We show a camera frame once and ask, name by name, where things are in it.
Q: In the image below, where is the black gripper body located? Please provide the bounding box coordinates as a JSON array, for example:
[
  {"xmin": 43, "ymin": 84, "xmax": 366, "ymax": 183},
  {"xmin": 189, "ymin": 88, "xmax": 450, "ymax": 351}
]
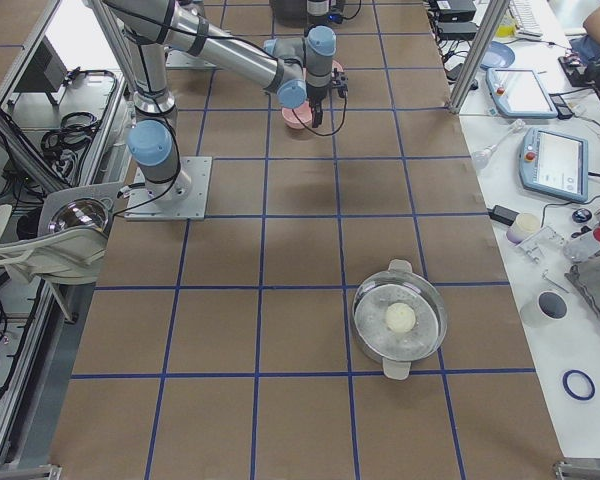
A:
[{"xmin": 306, "ymin": 84, "xmax": 325, "ymax": 108}]

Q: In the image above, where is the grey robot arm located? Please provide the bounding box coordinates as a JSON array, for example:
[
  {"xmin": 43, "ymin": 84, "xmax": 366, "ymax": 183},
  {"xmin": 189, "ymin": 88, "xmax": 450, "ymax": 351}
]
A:
[
  {"xmin": 269, "ymin": 0, "xmax": 347, "ymax": 24},
  {"xmin": 106, "ymin": 1, "xmax": 336, "ymax": 219}
]

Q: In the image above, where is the pink bowl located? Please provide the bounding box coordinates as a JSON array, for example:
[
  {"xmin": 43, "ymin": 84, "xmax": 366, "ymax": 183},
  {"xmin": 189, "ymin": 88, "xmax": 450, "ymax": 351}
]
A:
[{"xmin": 281, "ymin": 101, "xmax": 313, "ymax": 130}]

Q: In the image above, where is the pink plate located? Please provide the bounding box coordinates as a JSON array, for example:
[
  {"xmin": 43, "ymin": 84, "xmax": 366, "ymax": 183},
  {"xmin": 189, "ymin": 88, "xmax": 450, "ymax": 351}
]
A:
[{"xmin": 332, "ymin": 60, "xmax": 344, "ymax": 73}]

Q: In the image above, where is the blue plate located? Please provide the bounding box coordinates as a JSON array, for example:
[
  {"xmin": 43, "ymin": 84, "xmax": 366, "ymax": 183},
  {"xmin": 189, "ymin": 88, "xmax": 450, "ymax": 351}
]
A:
[{"xmin": 480, "ymin": 41, "xmax": 516, "ymax": 70}]

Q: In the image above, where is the far teach pendant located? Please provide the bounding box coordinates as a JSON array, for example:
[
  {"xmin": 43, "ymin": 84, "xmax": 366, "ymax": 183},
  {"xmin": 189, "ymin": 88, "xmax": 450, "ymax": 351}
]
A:
[{"xmin": 485, "ymin": 68, "xmax": 558, "ymax": 119}]

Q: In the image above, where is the teach pendant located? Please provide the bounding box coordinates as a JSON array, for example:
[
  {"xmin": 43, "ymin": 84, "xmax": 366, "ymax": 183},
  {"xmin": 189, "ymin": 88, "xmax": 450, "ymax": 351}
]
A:
[
  {"xmin": 518, "ymin": 127, "xmax": 589, "ymax": 204},
  {"xmin": 485, "ymin": 68, "xmax": 558, "ymax": 119}
]

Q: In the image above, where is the black power adapter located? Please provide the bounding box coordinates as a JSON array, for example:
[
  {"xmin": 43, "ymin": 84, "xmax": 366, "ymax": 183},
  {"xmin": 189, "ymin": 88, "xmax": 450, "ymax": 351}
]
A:
[{"xmin": 488, "ymin": 205, "xmax": 519, "ymax": 226}]

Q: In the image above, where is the steel steamer pot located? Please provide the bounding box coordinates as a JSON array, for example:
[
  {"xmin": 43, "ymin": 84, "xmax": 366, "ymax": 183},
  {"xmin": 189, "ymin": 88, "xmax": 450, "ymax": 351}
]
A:
[{"xmin": 351, "ymin": 259, "xmax": 448, "ymax": 381}]

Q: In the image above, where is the white steamed bun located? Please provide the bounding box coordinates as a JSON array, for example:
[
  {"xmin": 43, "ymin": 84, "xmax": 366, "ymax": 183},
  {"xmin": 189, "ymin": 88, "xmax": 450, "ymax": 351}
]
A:
[{"xmin": 385, "ymin": 302, "xmax": 416, "ymax": 334}]

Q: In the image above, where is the near teach pendant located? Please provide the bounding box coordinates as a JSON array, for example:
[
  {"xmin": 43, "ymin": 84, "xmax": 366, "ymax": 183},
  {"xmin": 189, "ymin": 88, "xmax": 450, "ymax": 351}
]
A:
[{"xmin": 518, "ymin": 127, "xmax": 589, "ymax": 204}]

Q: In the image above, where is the white paper cup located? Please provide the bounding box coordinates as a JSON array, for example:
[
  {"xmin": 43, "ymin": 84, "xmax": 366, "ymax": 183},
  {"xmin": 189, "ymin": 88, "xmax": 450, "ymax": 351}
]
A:
[{"xmin": 520, "ymin": 290, "xmax": 568, "ymax": 327}]

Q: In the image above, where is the aluminium frame post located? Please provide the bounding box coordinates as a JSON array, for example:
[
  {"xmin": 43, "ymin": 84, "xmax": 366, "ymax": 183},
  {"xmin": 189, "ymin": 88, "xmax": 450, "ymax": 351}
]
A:
[{"xmin": 448, "ymin": 0, "xmax": 509, "ymax": 114}]

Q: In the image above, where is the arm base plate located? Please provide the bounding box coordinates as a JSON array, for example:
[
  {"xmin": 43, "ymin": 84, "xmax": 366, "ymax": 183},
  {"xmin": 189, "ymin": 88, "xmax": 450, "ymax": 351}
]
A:
[{"xmin": 123, "ymin": 156, "xmax": 213, "ymax": 221}]

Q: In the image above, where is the blue rubber ring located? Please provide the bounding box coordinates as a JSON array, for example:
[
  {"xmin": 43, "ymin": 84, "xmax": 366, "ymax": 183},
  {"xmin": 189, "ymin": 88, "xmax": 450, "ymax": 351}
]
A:
[{"xmin": 562, "ymin": 369, "xmax": 596, "ymax": 401}]

